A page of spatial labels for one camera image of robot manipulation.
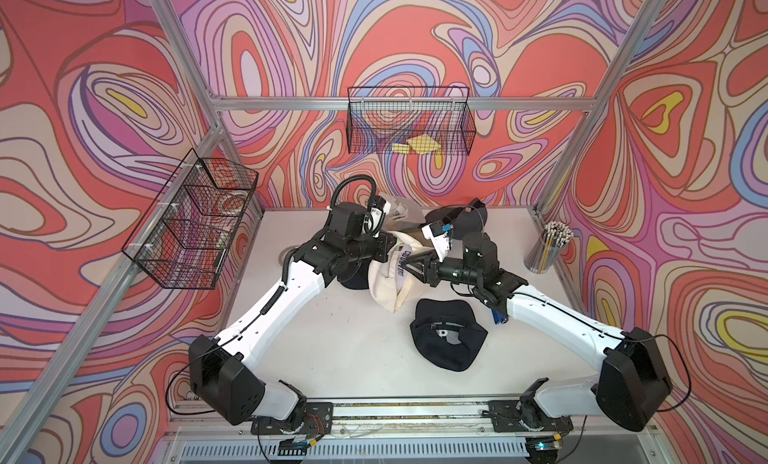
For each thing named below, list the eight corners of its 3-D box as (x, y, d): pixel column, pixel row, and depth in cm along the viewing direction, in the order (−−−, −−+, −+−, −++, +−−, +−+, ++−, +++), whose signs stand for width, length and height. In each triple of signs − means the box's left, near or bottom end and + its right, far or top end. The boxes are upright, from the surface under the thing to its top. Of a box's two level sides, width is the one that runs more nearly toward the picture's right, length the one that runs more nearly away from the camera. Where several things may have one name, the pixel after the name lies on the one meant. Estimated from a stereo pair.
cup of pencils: (528, 274, 103) (551, 239, 88) (522, 256, 107) (543, 221, 93) (549, 274, 103) (576, 239, 88) (542, 256, 107) (566, 221, 93)
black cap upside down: (413, 371, 82) (415, 362, 76) (410, 305, 95) (411, 294, 89) (486, 371, 82) (493, 362, 76) (472, 305, 95) (478, 294, 89)
